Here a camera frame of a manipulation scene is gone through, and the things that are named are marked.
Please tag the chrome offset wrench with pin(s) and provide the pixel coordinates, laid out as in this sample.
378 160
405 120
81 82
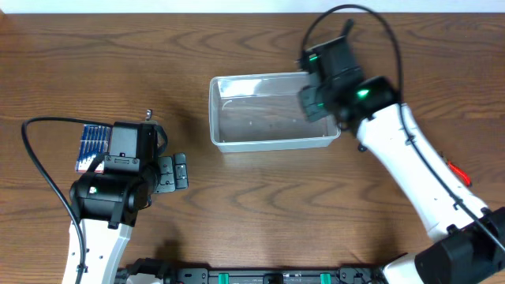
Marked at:
148 115

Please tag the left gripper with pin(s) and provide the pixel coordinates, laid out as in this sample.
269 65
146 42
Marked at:
170 173

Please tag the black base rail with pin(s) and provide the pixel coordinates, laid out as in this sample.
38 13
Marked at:
159 271

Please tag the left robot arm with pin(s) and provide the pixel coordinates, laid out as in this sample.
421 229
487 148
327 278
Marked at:
106 207

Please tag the blue precision screwdriver set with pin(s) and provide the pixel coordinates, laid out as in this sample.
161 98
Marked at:
94 141

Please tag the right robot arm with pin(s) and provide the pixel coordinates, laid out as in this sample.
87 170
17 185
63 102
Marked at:
468 238

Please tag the black yellow screwdriver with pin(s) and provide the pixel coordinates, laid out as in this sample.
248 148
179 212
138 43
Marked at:
361 148

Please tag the red-handled pliers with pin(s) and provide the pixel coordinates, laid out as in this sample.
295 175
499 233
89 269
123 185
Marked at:
459 173

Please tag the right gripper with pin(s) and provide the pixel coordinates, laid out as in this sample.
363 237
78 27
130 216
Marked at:
312 103

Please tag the clear plastic container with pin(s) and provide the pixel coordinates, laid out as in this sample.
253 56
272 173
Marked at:
261 112

